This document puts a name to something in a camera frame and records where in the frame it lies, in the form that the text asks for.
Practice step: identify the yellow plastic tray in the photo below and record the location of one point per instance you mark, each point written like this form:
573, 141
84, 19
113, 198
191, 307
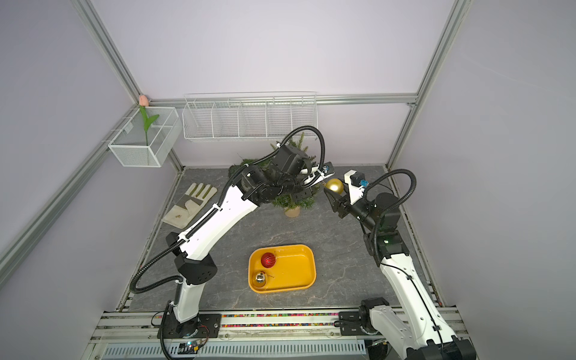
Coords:
295, 268

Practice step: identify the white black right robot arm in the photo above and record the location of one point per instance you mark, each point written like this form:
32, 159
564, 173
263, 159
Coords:
425, 334

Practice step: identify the cream work glove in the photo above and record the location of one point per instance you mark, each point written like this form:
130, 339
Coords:
189, 205

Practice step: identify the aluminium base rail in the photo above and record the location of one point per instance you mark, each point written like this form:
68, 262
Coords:
248, 334

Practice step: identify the red ball ornament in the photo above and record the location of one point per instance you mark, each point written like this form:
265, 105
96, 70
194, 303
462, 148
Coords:
268, 260

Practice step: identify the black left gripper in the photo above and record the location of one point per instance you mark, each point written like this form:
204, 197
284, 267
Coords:
307, 193

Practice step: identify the gold ball ornament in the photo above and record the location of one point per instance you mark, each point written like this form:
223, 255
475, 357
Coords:
335, 185

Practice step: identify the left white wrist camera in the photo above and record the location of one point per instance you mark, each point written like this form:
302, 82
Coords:
319, 173

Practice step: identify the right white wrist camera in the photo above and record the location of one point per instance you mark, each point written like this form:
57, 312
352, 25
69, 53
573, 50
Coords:
357, 184

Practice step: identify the small green circuit board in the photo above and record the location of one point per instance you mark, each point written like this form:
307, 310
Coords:
188, 348

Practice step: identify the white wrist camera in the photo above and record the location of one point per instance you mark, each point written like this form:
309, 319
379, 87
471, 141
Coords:
357, 184
319, 173

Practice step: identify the long white wire basket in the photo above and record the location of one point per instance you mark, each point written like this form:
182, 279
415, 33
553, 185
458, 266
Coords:
247, 115

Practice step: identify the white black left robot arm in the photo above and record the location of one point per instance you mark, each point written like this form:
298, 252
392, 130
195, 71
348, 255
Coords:
194, 263

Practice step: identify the pink artificial tulip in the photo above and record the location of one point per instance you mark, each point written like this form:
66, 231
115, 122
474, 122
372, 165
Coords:
147, 121

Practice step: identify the small green christmas tree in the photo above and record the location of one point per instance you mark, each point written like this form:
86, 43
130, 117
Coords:
287, 177

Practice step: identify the small white mesh basket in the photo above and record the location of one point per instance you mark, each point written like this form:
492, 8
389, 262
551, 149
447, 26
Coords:
129, 145

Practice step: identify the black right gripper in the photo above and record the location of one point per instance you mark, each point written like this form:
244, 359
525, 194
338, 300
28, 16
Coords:
338, 204

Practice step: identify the silver ball ornament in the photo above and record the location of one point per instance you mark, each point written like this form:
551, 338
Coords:
261, 279

